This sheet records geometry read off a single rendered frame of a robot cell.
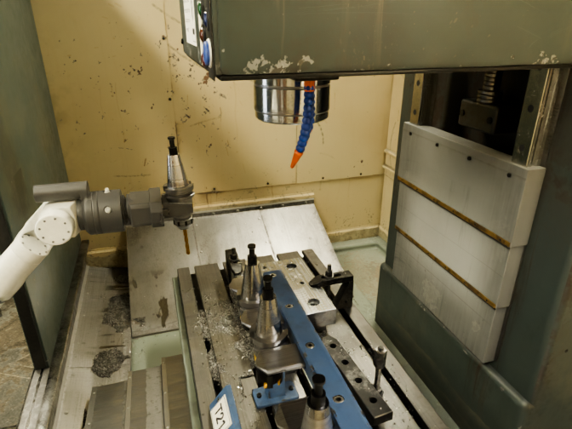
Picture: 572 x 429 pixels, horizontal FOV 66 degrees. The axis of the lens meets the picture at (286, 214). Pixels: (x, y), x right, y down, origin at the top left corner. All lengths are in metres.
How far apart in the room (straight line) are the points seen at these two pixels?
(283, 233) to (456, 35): 1.47
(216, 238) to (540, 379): 1.34
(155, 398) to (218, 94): 1.21
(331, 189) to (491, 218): 1.24
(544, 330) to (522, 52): 0.61
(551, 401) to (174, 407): 0.93
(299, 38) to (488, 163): 0.62
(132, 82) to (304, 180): 0.88
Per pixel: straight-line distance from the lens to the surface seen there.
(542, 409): 1.29
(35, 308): 1.36
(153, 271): 1.91
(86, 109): 1.95
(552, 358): 1.18
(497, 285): 1.14
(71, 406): 1.52
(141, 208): 0.92
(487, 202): 1.11
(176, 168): 0.93
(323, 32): 0.62
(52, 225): 0.93
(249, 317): 0.79
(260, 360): 0.71
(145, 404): 1.37
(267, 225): 2.06
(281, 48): 0.60
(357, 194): 2.30
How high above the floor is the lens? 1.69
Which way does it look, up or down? 24 degrees down
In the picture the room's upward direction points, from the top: straight up
